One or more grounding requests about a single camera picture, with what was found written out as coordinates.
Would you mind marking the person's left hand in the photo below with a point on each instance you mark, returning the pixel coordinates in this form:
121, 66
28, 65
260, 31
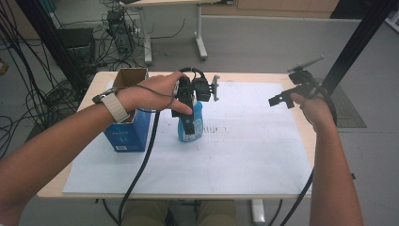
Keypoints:
147, 92

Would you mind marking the black computer tower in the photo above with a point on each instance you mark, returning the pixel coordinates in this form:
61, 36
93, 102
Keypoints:
120, 31

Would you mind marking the person's left leg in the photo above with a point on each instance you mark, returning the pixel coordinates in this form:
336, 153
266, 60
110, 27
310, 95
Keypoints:
144, 215

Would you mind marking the person's right hand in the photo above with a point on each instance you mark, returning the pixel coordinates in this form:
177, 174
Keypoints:
316, 111

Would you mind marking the person's right leg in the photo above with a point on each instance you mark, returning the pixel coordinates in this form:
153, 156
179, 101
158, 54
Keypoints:
218, 215

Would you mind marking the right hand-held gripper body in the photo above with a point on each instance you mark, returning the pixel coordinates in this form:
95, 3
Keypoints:
302, 78

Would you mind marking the grey floor mat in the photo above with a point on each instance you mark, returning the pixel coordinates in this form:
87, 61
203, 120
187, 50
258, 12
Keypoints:
349, 113

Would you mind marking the white table leg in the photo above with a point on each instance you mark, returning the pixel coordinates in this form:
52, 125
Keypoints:
258, 212

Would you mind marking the blue plastic bottle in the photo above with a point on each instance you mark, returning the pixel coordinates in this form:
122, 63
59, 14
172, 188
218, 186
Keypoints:
194, 128

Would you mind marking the black table edge clip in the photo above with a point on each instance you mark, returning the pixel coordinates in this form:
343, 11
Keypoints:
353, 176

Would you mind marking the blue cardboard box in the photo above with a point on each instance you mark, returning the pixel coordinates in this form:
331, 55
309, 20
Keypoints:
128, 135

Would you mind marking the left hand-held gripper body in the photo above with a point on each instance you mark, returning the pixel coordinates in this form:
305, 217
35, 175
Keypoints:
200, 88

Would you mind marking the white desk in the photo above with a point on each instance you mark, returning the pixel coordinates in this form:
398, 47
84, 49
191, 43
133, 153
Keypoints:
199, 31

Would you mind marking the black frame post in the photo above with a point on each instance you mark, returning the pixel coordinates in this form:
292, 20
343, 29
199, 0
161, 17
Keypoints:
50, 40
357, 40

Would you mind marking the person's leg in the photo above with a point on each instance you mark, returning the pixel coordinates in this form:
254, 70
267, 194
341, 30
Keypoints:
144, 215
218, 215

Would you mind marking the black equipment case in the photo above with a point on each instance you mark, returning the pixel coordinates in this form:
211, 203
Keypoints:
78, 44

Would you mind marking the beige watch band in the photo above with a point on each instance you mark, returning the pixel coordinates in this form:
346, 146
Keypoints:
116, 106

